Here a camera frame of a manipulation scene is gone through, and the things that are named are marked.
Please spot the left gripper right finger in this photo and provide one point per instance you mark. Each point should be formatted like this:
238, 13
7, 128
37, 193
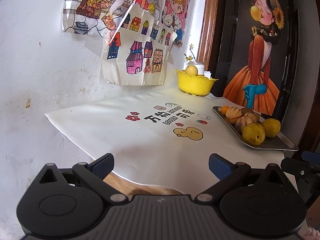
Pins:
230, 177

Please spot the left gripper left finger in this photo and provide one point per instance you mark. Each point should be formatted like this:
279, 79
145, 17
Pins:
92, 177

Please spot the green pear front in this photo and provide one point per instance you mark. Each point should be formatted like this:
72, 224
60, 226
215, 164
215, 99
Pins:
254, 134

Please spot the green pear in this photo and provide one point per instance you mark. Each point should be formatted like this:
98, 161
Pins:
271, 127
254, 134

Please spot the green pear back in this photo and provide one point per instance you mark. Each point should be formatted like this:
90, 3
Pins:
271, 127

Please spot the striped pepino melon back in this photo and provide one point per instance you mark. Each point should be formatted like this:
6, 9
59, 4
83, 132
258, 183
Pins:
242, 122

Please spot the striped pepino melon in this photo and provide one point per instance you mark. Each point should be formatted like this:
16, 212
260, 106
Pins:
253, 116
242, 122
233, 114

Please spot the striped pepino melon front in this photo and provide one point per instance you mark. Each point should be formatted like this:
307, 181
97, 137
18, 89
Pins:
233, 114

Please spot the small orange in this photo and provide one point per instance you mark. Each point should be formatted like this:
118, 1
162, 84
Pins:
224, 109

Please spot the brown kiwi fruit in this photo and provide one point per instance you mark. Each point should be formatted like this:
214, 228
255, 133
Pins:
245, 110

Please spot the metal baking tray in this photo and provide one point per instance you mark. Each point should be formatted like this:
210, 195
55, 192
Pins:
278, 143

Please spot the white printed table mat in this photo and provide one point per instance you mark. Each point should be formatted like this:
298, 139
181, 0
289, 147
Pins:
162, 138

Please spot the yellow plastic bowl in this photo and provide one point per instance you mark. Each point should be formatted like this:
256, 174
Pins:
194, 85

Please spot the white folded paper in bowl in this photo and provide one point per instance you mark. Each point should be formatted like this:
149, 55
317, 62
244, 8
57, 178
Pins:
207, 74

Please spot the yellow apple in bowl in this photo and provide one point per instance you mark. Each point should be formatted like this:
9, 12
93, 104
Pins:
191, 70

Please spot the white jar with flowers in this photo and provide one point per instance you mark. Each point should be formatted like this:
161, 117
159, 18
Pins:
191, 59

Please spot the houses drawing paper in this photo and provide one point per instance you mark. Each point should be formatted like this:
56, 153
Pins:
139, 50

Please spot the girl in orange dress painting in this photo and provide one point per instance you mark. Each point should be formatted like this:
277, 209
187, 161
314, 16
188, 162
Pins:
252, 87

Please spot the colourful cartoon drawings poster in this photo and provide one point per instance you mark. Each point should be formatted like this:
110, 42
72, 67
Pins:
103, 17

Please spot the brown wooden door frame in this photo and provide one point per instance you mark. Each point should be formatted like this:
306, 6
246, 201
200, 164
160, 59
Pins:
207, 32

